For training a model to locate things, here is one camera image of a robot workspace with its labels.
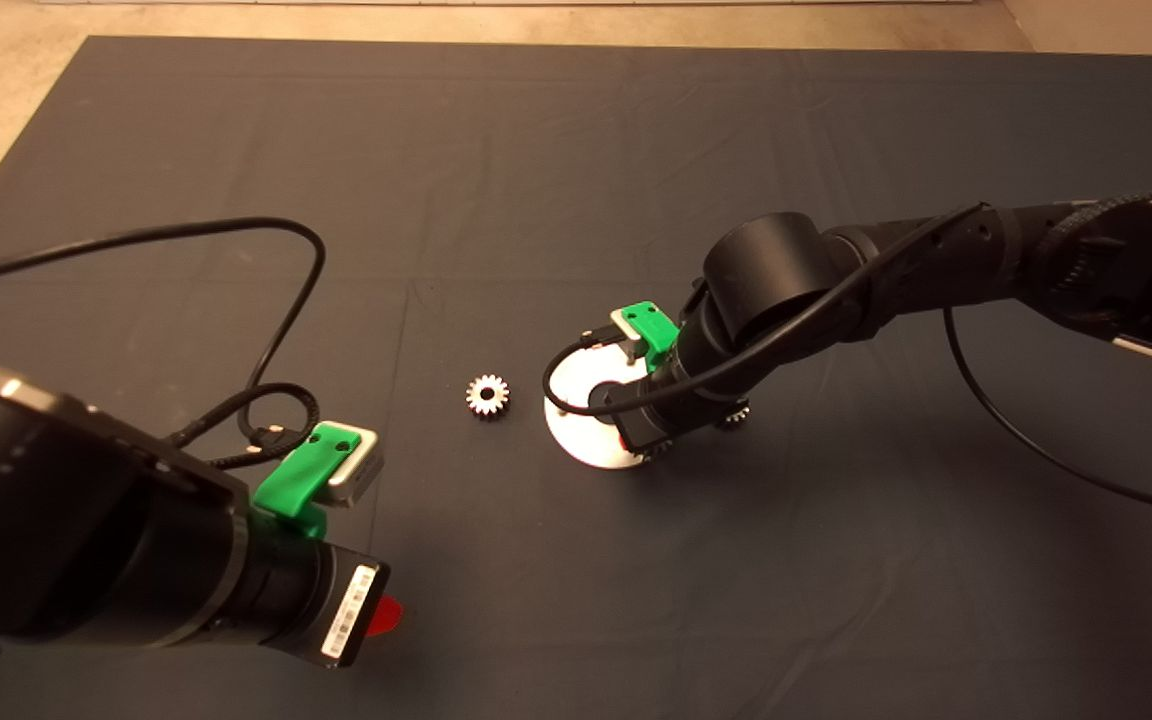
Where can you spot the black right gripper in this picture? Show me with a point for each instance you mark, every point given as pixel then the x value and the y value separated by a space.
pixel 666 410

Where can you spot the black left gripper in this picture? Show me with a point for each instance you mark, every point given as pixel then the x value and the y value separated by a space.
pixel 348 608

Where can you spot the small steel planetary gear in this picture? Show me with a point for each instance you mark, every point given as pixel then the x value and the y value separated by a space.
pixel 736 415
pixel 477 398
pixel 658 450

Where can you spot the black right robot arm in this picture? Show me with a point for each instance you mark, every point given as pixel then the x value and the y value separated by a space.
pixel 776 270

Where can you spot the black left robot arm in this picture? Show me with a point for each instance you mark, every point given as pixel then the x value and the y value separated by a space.
pixel 86 530

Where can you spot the round metal carrier plate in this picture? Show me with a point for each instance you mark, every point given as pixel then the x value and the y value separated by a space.
pixel 576 440

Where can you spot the dark grey table cloth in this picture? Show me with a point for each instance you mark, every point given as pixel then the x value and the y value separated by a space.
pixel 576 150

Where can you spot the green right camera mount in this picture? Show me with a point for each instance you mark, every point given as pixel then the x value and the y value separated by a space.
pixel 656 330

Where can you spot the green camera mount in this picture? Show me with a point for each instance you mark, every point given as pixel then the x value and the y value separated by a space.
pixel 656 330
pixel 294 480

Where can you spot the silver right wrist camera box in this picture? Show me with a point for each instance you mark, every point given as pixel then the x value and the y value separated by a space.
pixel 624 322

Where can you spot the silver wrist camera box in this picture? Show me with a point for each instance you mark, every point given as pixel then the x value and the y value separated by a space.
pixel 624 322
pixel 358 478

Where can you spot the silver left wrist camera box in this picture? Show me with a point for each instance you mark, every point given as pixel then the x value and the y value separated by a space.
pixel 358 478

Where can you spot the green left camera mount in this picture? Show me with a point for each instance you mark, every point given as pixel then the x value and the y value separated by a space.
pixel 294 480

